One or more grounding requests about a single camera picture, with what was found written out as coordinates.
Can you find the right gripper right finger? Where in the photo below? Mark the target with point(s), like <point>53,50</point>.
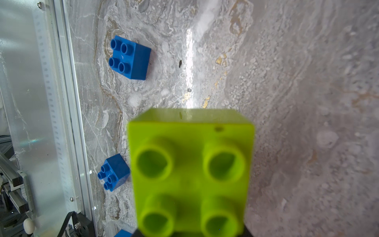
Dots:
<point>246,232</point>

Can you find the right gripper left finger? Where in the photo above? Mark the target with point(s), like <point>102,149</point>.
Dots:
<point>137,233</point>

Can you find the green small lego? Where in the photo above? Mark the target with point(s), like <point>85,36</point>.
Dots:
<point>190,171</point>

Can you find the blue small lego front-right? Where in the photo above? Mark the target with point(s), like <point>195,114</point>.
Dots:
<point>114,172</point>

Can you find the blue small lego front-centre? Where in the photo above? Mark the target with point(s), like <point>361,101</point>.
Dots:
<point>129,59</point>

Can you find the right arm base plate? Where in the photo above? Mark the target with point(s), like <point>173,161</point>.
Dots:
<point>77,225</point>

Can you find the aluminium front rail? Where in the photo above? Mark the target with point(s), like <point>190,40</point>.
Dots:
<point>40,97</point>

